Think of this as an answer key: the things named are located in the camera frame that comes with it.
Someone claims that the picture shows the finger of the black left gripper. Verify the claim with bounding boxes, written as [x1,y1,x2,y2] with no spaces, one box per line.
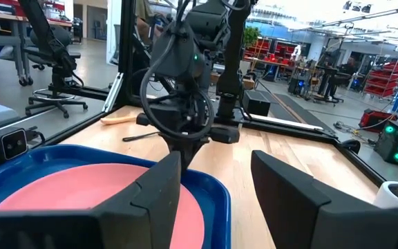
[180,138,209,174]
[162,137,186,153]

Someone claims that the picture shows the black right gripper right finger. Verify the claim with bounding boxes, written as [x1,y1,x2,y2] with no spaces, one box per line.
[250,150,398,249]

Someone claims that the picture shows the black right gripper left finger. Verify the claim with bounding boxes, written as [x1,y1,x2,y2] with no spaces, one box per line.
[0,150,182,249]

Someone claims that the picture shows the fork with beige handle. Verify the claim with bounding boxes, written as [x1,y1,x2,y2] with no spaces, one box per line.
[99,115,138,126]

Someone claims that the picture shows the pink round plate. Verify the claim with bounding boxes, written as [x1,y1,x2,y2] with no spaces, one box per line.
[0,163,206,249]

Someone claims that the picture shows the blue plastic tray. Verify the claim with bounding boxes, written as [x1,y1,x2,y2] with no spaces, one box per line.
[0,144,233,249]

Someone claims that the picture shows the black floor box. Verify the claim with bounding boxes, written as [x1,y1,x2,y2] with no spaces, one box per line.
[242,89,272,118]

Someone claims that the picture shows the black domed object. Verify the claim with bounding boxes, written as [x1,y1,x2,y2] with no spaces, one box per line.
[340,139,362,155]

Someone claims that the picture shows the black floor mat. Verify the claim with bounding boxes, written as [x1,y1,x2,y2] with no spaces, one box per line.
[247,90,337,134]

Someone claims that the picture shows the black computer green lights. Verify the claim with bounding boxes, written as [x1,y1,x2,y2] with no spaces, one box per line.
[373,119,398,167]

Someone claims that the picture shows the green leafy tree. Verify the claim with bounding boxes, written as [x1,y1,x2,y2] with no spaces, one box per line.
[243,26,262,49]

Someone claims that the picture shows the red toolbox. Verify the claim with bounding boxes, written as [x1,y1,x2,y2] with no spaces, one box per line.
[357,108,398,134]

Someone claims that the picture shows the red storage shelves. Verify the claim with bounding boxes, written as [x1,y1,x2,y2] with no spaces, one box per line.
[243,37,299,65]

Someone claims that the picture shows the black office chair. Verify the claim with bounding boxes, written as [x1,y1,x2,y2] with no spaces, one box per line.
[24,26,89,120]

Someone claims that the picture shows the red shelf rack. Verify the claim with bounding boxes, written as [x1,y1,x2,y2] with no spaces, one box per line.
[363,60,398,100]

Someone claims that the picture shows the person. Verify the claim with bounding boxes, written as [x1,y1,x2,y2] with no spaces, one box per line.
[342,55,359,75]

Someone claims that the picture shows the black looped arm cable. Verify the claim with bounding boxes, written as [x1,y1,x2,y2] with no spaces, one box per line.
[139,20,216,141]

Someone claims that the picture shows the white frame bracket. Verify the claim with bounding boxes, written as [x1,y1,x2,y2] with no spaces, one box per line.
[102,71,124,113]

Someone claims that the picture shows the black aluminium table frame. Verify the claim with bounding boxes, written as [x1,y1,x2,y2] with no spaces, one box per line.
[43,0,388,187]

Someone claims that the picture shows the black pedestal stand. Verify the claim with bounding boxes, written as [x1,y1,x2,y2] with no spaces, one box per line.
[312,65,345,104]

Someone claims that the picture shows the black table-level camera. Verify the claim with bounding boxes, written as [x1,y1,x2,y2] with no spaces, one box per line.
[0,127,29,165]

